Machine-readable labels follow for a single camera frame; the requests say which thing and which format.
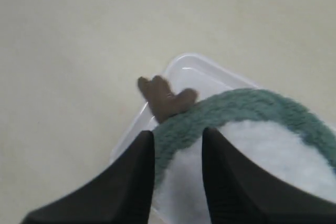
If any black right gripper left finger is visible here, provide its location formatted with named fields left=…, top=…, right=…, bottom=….
left=22, top=131, right=155, bottom=223

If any white plastic tray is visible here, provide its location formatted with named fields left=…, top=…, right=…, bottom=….
left=109, top=52, right=263, bottom=224

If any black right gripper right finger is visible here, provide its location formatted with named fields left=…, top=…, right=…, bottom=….
left=202, top=127, right=335, bottom=223

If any teal fuzzy scarf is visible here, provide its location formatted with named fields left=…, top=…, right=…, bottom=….
left=153, top=88, right=335, bottom=187

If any white fluffy plush toy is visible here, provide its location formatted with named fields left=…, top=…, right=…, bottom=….
left=138, top=76, right=336, bottom=224

